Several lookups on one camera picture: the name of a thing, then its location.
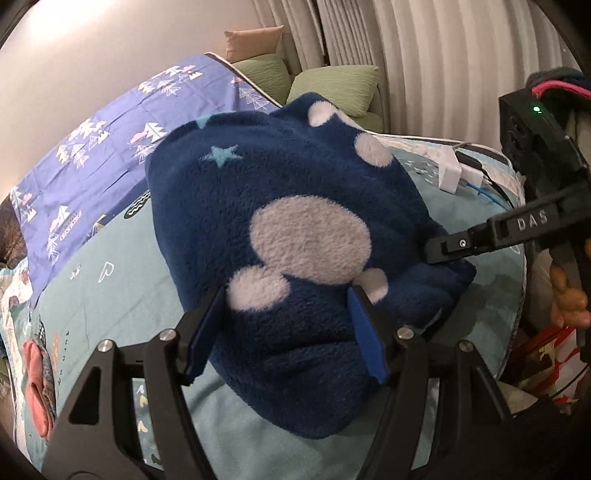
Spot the beige pleated curtain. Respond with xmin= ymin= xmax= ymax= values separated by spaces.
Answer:
xmin=252 ymin=0 xmax=591 ymax=153

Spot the large white charger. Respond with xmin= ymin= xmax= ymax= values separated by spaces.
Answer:
xmin=434 ymin=148 xmax=463 ymax=192

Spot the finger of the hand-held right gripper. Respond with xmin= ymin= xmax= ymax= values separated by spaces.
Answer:
xmin=422 ymin=191 xmax=575 ymax=266

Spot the person's right hand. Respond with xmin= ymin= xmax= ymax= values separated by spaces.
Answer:
xmin=549 ymin=240 xmax=591 ymax=328

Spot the tan pillow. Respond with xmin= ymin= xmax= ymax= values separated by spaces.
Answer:
xmin=225 ymin=25 xmax=284 ymax=64

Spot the light patterned quilt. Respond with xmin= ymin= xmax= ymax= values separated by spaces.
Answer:
xmin=0 ymin=256 xmax=61 ymax=439

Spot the white charger with cables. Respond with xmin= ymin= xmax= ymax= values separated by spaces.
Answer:
xmin=455 ymin=151 xmax=517 ymax=206

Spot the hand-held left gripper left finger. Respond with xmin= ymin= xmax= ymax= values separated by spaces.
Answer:
xmin=41 ymin=285 xmax=230 ymax=480

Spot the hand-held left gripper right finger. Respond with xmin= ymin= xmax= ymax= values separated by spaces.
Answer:
xmin=346 ymin=286 xmax=532 ymax=480

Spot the small green pillow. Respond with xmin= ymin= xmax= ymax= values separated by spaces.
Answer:
xmin=231 ymin=53 xmax=293 ymax=103

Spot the teal printed bed sheet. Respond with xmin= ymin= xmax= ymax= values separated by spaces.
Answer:
xmin=0 ymin=134 xmax=527 ymax=472

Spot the small white charger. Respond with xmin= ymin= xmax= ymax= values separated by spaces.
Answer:
xmin=455 ymin=159 xmax=485 ymax=191

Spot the red bag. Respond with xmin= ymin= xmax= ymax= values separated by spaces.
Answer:
xmin=505 ymin=323 xmax=591 ymax=408

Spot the blue cable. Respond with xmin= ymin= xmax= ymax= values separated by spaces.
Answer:
xmin=462 ymin=180 xmax=514 ymax=214

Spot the navy fleece garment with stars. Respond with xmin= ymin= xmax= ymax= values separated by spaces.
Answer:
xmin=144 ymin=92 xmax=477 ymax=439

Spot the purple tree-print bed cover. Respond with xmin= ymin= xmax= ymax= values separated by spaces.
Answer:
xmin=9 ymin=54 xmax=282 ymax=294

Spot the large green pillow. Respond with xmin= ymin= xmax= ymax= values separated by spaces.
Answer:
xmin=287 ymin=65 xmax=380 ymax=118

